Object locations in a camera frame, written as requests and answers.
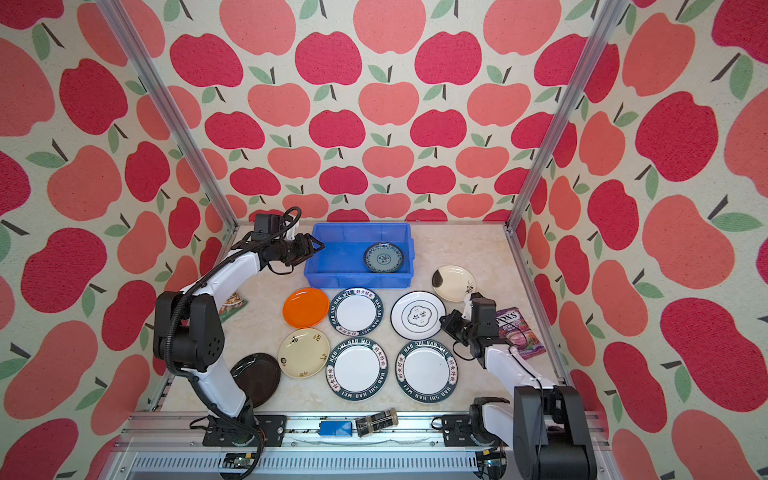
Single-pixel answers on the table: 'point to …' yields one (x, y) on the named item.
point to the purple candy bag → (513, 328)
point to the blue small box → (335, 428)
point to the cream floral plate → (303, 352)
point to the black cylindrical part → (369, 424)
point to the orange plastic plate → (306, 307)
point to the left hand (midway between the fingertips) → (323, 249)
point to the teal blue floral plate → (383, 257)
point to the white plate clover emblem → (415, 315)
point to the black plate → (258, 375)
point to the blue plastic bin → (340, 263)
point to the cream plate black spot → (452, 283)
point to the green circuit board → (238, 460)
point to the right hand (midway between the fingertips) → (447, 317)
